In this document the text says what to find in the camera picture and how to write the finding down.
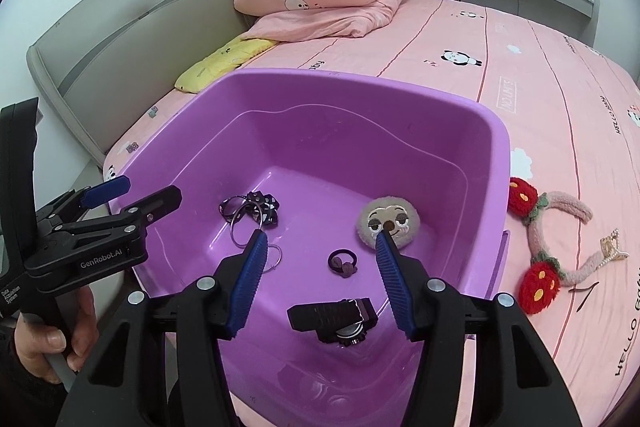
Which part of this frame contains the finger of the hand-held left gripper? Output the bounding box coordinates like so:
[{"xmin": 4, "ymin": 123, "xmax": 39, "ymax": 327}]
[
  {"xmin": 34, "ymin": 175, "xmax": 132, "ymax": 229},
  {"xmin": 50, "ymin": 185, "xmax": 182, "ymax": 240}
]

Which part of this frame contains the purple plastic bin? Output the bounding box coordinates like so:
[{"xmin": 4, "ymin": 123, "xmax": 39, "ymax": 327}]
[{"xmin": 103, "ymin": 68, "xmax": 512, "ymax": 427}]

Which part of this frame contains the small purple charm hair tie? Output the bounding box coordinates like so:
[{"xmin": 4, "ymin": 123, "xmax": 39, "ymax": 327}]
[{"xmin": 327, "ymin": 249, "xmax": 360, "ymax": 279}]

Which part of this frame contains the yellow pillow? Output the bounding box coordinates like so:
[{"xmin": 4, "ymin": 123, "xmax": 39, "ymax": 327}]
[{"xmin": 175, "ymin": 36, "xmax": 278, "ymax": 94}]

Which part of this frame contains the person's left hand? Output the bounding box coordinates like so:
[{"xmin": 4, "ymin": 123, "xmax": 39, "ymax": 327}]
[{"xmin": 12, "ymin": 287, "xmax": 99, "ymax": 383}]

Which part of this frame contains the black wrist watch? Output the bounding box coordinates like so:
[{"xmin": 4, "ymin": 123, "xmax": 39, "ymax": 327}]
[{"xmin": 286, "ymin": 298, "xmax": 379, "ymax": 348}]

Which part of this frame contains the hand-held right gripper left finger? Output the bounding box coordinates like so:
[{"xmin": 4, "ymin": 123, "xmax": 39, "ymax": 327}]
[{"xmin": 55, "ymin": 229, "xmax": 271, "ymax": 427}]

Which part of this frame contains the pink printed bedsheet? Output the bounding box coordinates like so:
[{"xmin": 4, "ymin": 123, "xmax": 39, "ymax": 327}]
[{"xmin": 102, "ymin": 0, "xmax": 640, "ymax": 427}]

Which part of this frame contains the large silver bangle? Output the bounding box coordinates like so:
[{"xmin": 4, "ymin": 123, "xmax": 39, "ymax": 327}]
[{"xmin": 230, "ymin": 199, "xmax": 266, "ymax": 250}]

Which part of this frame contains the pearl hair claw clip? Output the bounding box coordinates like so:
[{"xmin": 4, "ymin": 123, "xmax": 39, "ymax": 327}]
[{"xmin": 599, "ymin": 229, "xmax": 626, "ymax": 265}]

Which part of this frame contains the small silver bangle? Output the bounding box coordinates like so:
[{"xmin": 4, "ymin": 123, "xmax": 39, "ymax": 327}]
[{"xmin": 260, "ymin": 243, "xmax": 282, "ymax": 272}]

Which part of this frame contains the round plush sloth pouch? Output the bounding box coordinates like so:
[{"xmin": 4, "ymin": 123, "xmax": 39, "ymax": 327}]
[{"xmin": 356, "ymin": 196, "xmax": 421, "ymax": 253}]

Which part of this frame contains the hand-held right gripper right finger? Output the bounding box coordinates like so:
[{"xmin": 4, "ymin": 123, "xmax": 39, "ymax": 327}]
[{"xmin": 375, "ymin": 231, "xmax": 583, "ymax": 427}]

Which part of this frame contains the black printed ribbon strap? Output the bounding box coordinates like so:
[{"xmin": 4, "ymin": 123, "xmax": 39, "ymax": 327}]
[{"xmin": 244, "ymin": 189, "xmax": 279, "ymax": 229}]

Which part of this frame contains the dark thin hairpin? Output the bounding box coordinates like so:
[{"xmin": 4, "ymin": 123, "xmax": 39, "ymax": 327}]
[{"xmin": 567, "ymin": 279, "xmax": 601, "ymax": 310}]

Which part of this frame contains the pink headband with red flowers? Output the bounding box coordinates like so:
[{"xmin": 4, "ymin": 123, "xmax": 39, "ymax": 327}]
[{"xmin": 507, "ymin": 177, "xmax": 593, "ymax": 315}]

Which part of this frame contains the grey upholstered headboard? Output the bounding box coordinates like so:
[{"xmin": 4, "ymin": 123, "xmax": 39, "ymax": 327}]
[{"xmin": 26, "ymin": 0, "xmax": 346, "ymax": 168}]

